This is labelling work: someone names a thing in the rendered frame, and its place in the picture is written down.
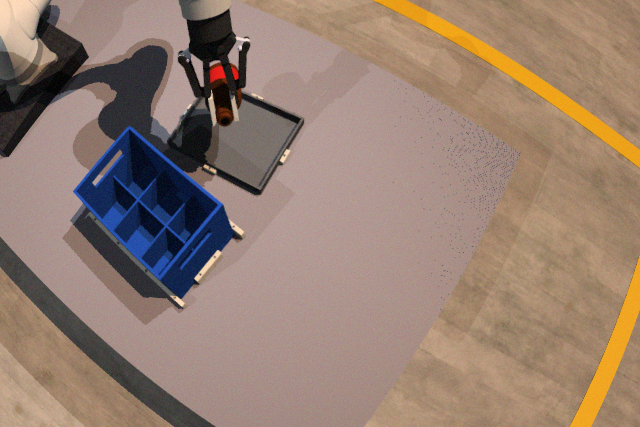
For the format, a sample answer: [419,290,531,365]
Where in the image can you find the blue divided crate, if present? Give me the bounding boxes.
[73,125,235,299]

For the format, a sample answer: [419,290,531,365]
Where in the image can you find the brown bottle with red label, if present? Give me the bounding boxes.
[210,62,242,127]

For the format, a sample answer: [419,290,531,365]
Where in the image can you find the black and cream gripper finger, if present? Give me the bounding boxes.
[217,36,250,121]
[178,48,217,126]

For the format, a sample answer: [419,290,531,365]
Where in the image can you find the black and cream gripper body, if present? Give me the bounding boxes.
[186,10,236,62]

